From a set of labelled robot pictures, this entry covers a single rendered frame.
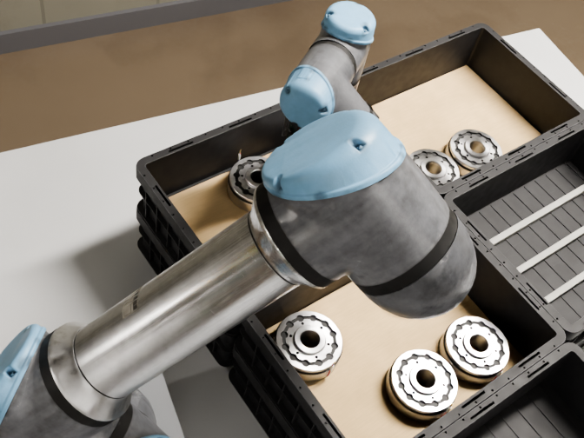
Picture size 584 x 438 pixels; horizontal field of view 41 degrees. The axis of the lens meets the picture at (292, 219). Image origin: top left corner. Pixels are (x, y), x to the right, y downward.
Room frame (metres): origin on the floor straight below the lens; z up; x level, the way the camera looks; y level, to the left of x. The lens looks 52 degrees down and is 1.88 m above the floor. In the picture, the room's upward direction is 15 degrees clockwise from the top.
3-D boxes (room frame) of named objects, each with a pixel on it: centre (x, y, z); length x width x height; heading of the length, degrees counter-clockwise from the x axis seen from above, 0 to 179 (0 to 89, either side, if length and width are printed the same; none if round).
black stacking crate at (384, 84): (1.10, -0.25, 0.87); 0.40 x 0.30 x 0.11; 137
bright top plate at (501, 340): (0.64, -0.33, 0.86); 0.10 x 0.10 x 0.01
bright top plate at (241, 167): (0.85, 0.07, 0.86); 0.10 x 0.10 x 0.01
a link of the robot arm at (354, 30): (0.90, -0.01, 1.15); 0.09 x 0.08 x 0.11; 167
